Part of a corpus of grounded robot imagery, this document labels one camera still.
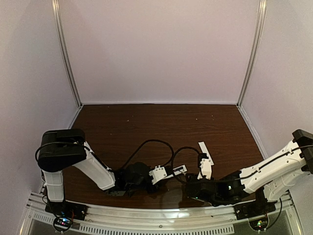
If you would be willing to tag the aluminium frame post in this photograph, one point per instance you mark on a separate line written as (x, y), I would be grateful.
(261, 16)
(64, 51)

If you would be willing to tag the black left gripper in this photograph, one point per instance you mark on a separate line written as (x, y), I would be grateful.
(151, 185)

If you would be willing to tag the white remote control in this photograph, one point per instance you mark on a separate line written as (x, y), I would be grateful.
(175, 171)

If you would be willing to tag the right aluminium frame post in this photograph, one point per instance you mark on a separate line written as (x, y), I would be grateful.
(261, 16)

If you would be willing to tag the white battery cover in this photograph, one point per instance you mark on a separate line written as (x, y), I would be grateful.
(204, 149)

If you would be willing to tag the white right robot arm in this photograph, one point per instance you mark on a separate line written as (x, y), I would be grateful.
(273, 176)

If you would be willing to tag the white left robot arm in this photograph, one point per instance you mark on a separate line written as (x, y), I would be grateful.
(61, 149)

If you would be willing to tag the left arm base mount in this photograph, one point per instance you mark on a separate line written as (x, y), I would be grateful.
(64, 213)

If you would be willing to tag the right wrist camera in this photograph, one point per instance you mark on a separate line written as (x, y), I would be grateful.
(205, 166)

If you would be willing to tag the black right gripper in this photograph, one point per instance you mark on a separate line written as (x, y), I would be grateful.
(192, 185)

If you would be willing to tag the left aluminium frame post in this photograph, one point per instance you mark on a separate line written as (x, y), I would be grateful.
(64, 51)

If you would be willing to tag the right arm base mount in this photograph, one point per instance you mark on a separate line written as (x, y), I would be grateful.
(256, 211)

